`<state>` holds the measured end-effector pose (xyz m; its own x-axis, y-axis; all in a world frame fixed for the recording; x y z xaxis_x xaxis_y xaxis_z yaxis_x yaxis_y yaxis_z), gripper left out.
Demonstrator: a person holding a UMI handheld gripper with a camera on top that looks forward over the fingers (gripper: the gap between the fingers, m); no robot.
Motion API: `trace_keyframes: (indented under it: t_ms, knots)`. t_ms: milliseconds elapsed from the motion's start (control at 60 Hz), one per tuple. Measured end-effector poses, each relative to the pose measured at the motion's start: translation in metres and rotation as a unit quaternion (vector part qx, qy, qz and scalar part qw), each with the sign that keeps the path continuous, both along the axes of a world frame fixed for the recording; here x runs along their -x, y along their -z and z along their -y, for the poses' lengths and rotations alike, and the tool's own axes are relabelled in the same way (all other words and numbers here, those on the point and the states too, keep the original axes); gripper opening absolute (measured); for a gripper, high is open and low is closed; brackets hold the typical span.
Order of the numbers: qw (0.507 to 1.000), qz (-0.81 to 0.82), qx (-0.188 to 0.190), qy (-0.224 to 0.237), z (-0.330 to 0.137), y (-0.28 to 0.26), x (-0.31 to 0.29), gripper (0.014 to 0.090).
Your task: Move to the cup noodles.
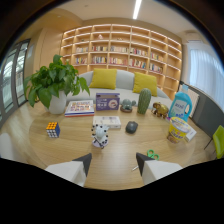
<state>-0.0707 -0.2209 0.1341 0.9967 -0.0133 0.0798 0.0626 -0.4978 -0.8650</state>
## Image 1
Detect yellow cup noodles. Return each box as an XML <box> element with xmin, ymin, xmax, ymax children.
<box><xmin>166</xmin><ymin>116</ymin><xmax>192</xmax><ymax>144</ymax></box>

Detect rubik's cube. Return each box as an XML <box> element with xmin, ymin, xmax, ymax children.
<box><xmin>45</xmin><ymin>121</ymin><xmax>62</xmax><ymax>139</ymax></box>

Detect white spotted toy figure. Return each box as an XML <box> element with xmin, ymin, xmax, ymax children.
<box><xmin>90</xmin><ymin>123</ymin><xmax>110</xmax><ymax>149</ymax></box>

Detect dark grey computer mouse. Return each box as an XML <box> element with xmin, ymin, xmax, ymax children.
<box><xmin>125</xmin><ymin>120</ymin><xmax>139</xmax><ymax>135</ymax></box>

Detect small white box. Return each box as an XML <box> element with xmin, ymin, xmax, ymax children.
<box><xmin>184</xmin><ymin>125</ymin><xmax>198</xmax><ymax>143</ymax></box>

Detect white flat box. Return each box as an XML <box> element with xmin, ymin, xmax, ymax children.
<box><xmin>92</xmin><ymin>115</ymin><xmax>122</xmax><ymax>130</ymax></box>

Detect golden elephant figurine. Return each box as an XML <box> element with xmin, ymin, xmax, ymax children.
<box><xmin>151</xmin><ymin>102</ymin><xmax>170</xmax><ymax>119</ymax></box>

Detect colourful picture book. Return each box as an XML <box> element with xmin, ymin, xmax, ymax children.
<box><xmin>64</xmin><ymin>99</ymin><xmax>96</xmax><ymax>118</ymax></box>

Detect green chair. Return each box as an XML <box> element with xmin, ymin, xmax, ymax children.
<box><xmin>203</xmin><ymin>124</ymin><xmax>224</xmax><ymax>160</ymax></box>

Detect blue detergent bottle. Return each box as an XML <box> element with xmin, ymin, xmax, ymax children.
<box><xmin>168</xmin><ymin>84</ymin><xmax>193</xmax><ymax>123</ymax></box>

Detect green cactus ornament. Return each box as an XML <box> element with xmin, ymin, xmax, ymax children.
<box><xmin>137</xmin><ymin>87</ymin><xmax>152</xmax><ymax>115</ymax></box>

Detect small green turtle figurine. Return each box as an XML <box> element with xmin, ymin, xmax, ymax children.
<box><xmin>119</xmin><ymin>98</ymin><xmax>137</xmax><ymax>114</ymax></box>

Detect purple box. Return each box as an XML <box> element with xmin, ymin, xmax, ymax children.
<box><xmin>95</xmin><ymin>92</ymin><xmax>121</xmax><ymax>112</ymax></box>

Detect yellow cushion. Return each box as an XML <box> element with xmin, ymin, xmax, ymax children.
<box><xmin>132</xmin><ymin>71</ymin><xmax>159</xmax><ymax>98</ymax></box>
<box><xmin>88</xmin><ymin>68</ymin><xmax>118</xmax><ymax>91</ymax></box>

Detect green potted plant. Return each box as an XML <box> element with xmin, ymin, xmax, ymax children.
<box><xmin>23</xmin><ymin>54</ymin><xmax>91</xmax><ymax>115</ymax></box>

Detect grey sofa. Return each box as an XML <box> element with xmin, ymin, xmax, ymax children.
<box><xmin>66</xmin><ymin>69</ymin><xmax>173</xmax><ymax>108</ymax></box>

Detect wooden bookshelf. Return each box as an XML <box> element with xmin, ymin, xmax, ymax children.
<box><xmin>59</xmin><ymin>23</ymin><xmax>184</xmax><ymax>101</ymax></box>

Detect ceiling light strip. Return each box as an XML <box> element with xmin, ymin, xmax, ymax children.
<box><xmin>132</xmin><ymin>0</ymin><xmax>143</xmax><ymax>20</ymax></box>

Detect green handled scissors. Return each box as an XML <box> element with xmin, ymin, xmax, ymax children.
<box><xmin>131</xmin><ymin>149</ymin><xmax>160</xmax><ymax>172</ymax></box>

